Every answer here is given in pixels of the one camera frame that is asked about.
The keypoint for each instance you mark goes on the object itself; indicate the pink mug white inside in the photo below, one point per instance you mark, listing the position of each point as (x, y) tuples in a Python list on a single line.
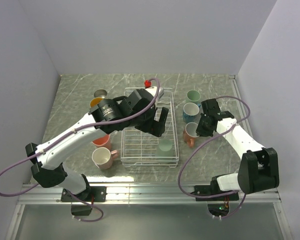
[(103, 158)]

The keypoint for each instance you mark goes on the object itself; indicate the salmon tumbler cup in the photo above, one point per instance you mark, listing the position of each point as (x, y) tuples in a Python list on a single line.
[(103, 142)]

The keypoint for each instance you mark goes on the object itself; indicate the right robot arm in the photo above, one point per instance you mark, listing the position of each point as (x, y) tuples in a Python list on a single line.
[(258, 169)]

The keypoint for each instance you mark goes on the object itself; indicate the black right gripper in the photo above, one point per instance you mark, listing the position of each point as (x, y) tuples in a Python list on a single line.
[(200, 131)]

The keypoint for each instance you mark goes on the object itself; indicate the light green cup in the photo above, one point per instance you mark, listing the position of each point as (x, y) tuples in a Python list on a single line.
[(193, 96)]

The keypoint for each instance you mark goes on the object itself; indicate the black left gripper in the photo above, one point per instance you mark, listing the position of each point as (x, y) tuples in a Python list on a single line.
[(153, 127)]

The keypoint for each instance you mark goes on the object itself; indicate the white wire dish rack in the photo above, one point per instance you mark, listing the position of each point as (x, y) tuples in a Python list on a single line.
[(139, 149)]

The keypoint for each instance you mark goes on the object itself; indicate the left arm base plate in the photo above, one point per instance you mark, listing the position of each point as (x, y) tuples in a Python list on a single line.
[(96, 194)]

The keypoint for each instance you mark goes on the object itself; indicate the blue mug orange inside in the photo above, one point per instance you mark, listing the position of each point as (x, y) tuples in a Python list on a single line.
[(95, 101)]

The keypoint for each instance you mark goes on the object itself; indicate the aluminium mounting rail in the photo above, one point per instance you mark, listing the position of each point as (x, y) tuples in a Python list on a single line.
[(116, 193)]

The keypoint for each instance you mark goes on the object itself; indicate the blue patterned mug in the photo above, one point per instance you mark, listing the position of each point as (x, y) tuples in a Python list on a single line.
[(190, 112)]

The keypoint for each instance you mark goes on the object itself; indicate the pale green tumbler cup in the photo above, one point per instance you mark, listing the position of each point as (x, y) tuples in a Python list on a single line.
[(165, 149)]

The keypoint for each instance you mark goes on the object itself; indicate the salmon mug white inside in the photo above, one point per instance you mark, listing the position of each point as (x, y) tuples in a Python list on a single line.
[(190, 134)]

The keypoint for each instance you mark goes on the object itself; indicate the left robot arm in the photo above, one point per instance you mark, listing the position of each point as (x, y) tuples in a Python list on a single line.
[(137, 110)]

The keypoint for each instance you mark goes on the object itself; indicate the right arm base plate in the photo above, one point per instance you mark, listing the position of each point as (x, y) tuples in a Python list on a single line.
[(203, 191)]

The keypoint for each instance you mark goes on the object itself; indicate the steel cup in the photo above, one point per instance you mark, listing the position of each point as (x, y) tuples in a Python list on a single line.
[(100, 93)]

